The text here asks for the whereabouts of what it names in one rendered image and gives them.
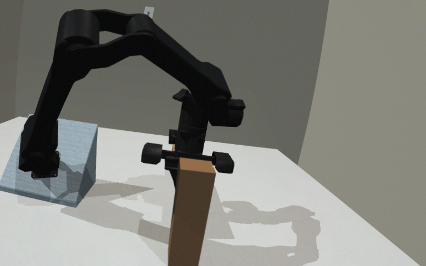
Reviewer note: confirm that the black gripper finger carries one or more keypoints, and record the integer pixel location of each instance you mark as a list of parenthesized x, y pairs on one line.
[(173, 171)]

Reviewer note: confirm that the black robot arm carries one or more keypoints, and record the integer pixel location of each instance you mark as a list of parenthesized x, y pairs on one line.
[(77, 51)]

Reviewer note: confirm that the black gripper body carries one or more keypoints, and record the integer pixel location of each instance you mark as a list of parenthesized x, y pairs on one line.
[(189, 144)]

